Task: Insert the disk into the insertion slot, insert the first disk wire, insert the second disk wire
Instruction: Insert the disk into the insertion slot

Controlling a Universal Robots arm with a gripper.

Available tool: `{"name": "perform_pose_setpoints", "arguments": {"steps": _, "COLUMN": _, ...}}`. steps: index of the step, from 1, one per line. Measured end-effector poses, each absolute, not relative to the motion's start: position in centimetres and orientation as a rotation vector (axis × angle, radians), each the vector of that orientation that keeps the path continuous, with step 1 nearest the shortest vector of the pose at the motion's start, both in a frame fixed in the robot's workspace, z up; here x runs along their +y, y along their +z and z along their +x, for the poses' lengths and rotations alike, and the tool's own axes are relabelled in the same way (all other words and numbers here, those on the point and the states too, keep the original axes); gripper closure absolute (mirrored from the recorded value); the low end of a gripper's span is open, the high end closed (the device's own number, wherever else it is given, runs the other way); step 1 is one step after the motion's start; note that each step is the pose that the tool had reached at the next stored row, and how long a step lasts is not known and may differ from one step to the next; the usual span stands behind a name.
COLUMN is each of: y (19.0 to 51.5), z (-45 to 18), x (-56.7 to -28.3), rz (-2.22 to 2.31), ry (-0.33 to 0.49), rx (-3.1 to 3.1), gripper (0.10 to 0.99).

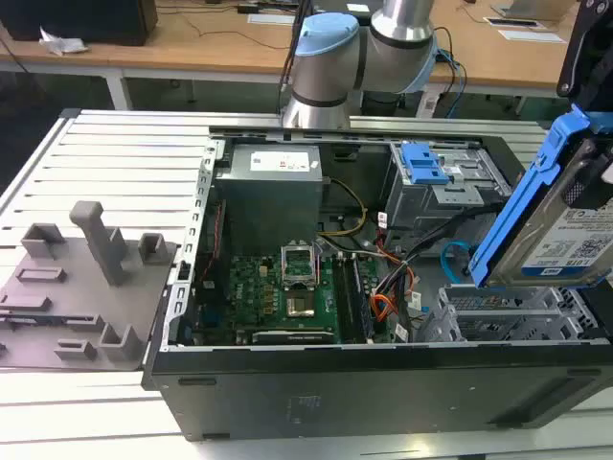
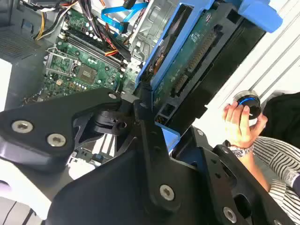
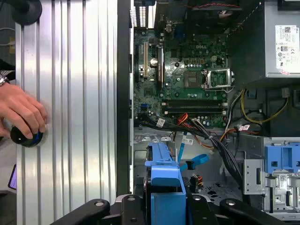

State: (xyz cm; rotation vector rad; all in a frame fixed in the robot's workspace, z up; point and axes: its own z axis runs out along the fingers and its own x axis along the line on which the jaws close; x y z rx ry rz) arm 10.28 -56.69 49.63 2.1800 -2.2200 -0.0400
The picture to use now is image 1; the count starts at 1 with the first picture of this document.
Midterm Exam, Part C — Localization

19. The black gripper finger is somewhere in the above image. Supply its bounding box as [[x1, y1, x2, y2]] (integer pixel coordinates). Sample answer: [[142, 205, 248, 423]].
[[562, 18, 613, 212], [556, 0, 602, 100]]

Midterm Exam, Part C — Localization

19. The hard disk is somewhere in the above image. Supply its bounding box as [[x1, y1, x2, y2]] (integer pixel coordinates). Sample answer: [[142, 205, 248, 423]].
[[466, 103, 613, 291]]

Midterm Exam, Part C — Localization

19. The blue disk wire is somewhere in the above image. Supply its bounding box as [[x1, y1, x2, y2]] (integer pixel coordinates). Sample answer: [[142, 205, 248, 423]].
[[440, 241, 478, 284]]

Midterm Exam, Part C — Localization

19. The metal disk bay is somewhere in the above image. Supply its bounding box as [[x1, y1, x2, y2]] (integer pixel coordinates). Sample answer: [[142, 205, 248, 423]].
[[414, 285, 600, 343]]

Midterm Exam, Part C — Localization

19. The black RAM slot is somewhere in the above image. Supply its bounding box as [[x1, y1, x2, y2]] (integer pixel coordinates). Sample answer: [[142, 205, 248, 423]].
[[332, 253, 359, 344]]

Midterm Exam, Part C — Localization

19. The white printed paper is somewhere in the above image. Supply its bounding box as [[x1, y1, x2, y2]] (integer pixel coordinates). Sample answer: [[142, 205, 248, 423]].
[[497, 28, 569, 45]]

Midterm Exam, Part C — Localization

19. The blue drive latch carrier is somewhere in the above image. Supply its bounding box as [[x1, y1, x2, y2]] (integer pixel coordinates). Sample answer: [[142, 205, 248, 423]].
[[401, 142, 451, 186]]

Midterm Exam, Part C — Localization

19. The metal drive cage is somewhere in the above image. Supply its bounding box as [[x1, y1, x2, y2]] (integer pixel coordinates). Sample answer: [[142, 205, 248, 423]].
[[385, 141, 513, 250]]

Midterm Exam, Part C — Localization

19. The white sheet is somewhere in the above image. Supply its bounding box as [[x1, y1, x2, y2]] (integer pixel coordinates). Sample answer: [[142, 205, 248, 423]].
[[247, 12, 296, 26]]

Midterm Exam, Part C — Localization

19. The RAM stick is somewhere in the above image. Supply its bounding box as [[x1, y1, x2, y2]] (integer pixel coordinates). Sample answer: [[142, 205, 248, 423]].
[[352, 255, 376, 337]]

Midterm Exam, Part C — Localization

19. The metal socket cover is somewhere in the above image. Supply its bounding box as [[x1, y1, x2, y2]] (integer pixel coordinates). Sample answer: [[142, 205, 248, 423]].
[[280, 242, 321, 288]]

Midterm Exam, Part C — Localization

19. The grey power supply unit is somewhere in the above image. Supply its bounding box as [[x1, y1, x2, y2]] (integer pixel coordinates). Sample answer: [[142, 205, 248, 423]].
[[214, 143, 327, 250]]

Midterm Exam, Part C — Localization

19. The wooden desk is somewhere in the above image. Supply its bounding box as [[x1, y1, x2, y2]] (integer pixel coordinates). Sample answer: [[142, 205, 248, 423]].
[[0, 0, 583, 116]]

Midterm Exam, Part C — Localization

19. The CPU socket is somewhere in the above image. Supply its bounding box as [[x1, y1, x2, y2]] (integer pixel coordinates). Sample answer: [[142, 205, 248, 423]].
[[284, 285, 320, 321]]

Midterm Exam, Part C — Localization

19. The black graphics card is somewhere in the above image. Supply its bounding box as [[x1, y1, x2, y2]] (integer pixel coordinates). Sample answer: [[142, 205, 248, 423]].
[[251, 328, 336, 345]]

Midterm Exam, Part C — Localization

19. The green motherboard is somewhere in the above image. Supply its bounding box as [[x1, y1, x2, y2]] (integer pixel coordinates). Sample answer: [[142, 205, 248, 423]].
[[193, 253, 398, 345]]

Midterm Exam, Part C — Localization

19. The black PC case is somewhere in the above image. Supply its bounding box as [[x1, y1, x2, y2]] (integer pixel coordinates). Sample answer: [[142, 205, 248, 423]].
[[141, 125, 613, 442]]

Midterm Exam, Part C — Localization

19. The black box on desk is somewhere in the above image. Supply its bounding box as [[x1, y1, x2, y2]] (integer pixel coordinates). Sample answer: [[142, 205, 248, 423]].
[[0, 0, 159, 48]]

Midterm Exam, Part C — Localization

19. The crumpled white paper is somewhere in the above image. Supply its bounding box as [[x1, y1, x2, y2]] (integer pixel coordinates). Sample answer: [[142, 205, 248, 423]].
[[38, 26, 90, 57]]

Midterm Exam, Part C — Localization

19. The grey parts rack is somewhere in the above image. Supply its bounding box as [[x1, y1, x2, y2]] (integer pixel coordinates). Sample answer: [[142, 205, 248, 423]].
[[0, 200, 181, 373]]

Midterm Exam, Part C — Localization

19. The blue cable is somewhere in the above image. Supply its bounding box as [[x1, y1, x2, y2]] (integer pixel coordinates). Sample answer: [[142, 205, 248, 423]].
[[436, 47, 469, 119]]

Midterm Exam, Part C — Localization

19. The black cable bundle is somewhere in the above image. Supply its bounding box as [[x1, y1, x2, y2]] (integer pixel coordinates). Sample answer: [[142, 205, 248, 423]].
[[401, 210, 485, 269]]

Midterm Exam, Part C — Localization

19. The yellow black wire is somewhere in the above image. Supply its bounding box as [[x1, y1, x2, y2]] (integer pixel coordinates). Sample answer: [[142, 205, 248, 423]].
[[318, 177, 368, 237]]

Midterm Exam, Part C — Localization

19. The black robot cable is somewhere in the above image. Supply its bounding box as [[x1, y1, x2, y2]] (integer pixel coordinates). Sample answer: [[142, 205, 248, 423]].
[[279, 0, 315, 114]]

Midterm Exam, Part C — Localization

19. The orange wire bundle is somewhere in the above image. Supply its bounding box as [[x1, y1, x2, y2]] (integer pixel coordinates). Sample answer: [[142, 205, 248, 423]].
[[371, 263, 418, 328]]

